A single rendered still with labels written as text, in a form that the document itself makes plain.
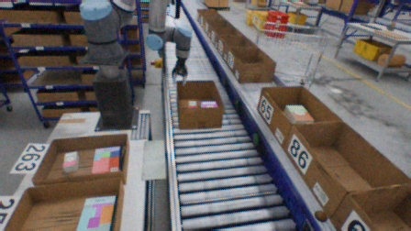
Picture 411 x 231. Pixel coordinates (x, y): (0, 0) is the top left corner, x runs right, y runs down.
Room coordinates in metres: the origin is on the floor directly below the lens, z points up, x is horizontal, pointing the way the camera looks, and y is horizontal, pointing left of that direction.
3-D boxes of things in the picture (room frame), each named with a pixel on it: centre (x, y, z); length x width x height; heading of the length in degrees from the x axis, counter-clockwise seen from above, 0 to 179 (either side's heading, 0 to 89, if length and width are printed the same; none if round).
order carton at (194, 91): (1.38, 0.06, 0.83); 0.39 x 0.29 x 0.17; 11
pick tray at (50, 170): (0.79, 0.58, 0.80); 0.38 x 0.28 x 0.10; 104
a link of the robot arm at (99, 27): (1.23, 0.59, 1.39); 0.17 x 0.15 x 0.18; 172
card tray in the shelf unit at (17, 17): (2.18, 1.61, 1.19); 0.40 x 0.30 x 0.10; 102
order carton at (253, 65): (1.88, -0.35, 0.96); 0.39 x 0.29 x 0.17; 13
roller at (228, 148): (1.03, -0.07, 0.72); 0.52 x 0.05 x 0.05; 103
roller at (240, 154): (0.96, -0.09, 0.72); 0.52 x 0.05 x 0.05; 103
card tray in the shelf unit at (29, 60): (2.17, 1.61, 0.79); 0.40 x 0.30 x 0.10; 104
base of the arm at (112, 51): (1.23, 0.60, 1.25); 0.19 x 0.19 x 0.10
